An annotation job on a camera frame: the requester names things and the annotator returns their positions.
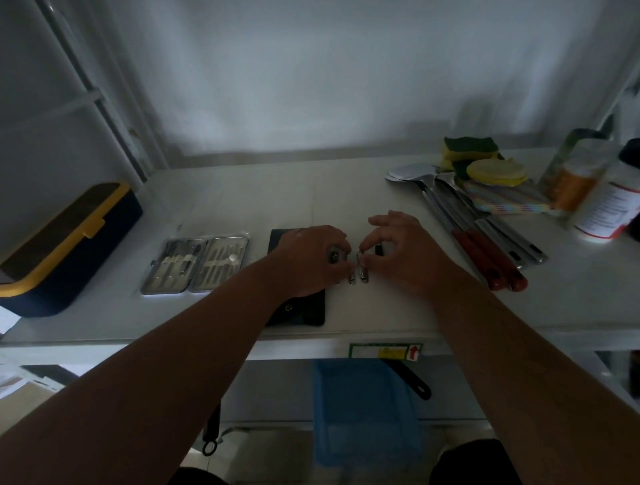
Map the person's right hand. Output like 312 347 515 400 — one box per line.
359 210 469 301

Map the person's left hand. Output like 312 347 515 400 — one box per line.
266 225 355 300

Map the person's left forearm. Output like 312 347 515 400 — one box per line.
0 260 301 485

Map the person's right forearm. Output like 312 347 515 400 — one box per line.
429 276 640 485

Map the black leather pouch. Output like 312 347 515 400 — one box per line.
265 229 327 328

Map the sticker with red arrow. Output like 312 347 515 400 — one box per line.
348 343 424 361

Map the yellow green sponge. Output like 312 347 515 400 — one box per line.
441 136 503 172

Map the round yellow sponge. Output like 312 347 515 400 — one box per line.
466 158 529 188

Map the striped colourful cloth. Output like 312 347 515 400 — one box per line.
462 180 558 217

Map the blue plastic bin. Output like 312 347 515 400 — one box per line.
313 359 425 466

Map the open manicure tool case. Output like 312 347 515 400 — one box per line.
140 235 250 296

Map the bottle with orange label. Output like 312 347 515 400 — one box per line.
552 138 621 217

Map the white bottle with red label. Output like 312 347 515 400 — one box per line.
571 139 640 244

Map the dark blue yellow toolbox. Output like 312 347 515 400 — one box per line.
0 181 145 319

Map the brown cardboard box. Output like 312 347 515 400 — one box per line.
0 365 80 436

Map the steel spatula with red handle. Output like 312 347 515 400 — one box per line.
384 162 507 292
434 172 529 292

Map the steel utensil with steel handle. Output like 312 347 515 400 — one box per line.
465 192 549 264
440 175 538 265

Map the black pan handle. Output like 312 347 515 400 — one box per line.
384 360 432 401

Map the black handle with ring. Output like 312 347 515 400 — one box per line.
201 404 222 457

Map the white metal frame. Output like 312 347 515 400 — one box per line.
30 0 171 183

